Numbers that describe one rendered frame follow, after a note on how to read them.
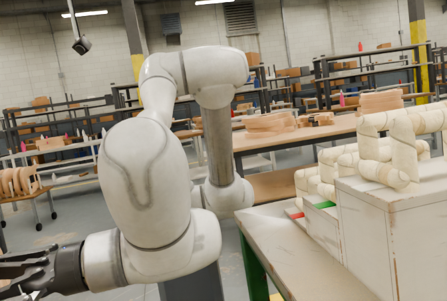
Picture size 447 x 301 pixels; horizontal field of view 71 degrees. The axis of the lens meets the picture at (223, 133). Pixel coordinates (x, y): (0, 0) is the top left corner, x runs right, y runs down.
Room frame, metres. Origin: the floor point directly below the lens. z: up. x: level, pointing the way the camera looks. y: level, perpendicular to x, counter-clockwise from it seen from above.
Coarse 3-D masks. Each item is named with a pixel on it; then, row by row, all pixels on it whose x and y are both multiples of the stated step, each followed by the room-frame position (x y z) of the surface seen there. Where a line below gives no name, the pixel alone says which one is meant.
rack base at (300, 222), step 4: (292, 208) 0.85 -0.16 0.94; (296, 208) 0.85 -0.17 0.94; (284, 212) 0.85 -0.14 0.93; (288, 212) 0.83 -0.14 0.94; (292, 212) 0.82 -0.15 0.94; (296, 212) 0.82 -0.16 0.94; (300, 212) 0.82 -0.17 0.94; (288, 216) 0.83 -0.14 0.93; (296, 220) 0.77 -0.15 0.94; (300, 220) 0.77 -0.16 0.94; (304, 220) 0.76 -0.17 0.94; (300, 224) 0.75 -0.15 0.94; (304, 224) 0.74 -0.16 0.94; (304, 228) 0.72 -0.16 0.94
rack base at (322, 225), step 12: (312, 204) 0.66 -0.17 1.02; (312, 216) 0.67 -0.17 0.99; (324, 216) 0.61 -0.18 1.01; (336, 216) 0.57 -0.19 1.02; (312, 228) 0.67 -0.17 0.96; (324, 228) 0.61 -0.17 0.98; (336, 228) 0.56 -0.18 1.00; (324, 240) 0.62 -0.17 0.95; (336, 240) 0.57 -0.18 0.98; (336, 252) 0.58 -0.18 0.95
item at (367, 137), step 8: (360, 128) 0.52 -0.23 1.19; (368, 128) 0.51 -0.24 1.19; (360, 136) 0.52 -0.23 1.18; (368, 136) 0.51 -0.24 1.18; (376, 136) 0.51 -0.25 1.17; (360, 144) 0.52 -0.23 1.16; (368, 144) 0.51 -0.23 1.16; (376, 144) 0.51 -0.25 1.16; (360, 152) 0.52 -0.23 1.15; (368, 152) 0.51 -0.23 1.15; (376, 152) 0.51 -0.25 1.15; (376, 160) 0.51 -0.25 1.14
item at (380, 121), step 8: (424, 104) 0.54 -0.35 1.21; (432, 104) 0.54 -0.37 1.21; (440, 104) 0.54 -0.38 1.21; (384, 112) 0.52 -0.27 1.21; (392, 112) 0.52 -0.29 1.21; (400, 112) 0.52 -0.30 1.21; (408, 112) 0.52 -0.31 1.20; (416, 112) 0.52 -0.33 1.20; (360, 120) 0.52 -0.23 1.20; (368, 120) 0.51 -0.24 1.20; (376, 120) 0.51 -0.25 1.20; (384, 120) 0.51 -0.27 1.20; (376, 128) 0.51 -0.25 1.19; (384, 128) 0.52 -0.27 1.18
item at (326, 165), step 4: (320, 160) 0.67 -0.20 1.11; (324, 160) 0.67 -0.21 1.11; (328, 160) 0.67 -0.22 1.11; (332, 160) 0.67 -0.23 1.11; (320, 164) 0.68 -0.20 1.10; (324, 164) 0.67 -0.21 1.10; (328, 164) 0.67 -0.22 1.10; (332, 164) 0.67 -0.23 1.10; (320, 168) 0.68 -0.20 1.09; (324, 168) 0.67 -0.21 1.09; (328, 168) 0.67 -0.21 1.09; (332, 168) 0.67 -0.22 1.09; (320, 172) 0.68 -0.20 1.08; (324, 172) 0.67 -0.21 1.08; (328, 172) 0.67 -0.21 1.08; (332, 172) 0.67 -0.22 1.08; (320, 176) 0.68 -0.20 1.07; (324, 176) 0.67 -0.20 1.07; (328, 176) 0.67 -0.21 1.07; (332, 176) 0.67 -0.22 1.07; (324, 180) 0.67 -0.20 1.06; (328, 180) 0.67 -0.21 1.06; (332, 180) 0.67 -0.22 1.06; (332, 184) 0.67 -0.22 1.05
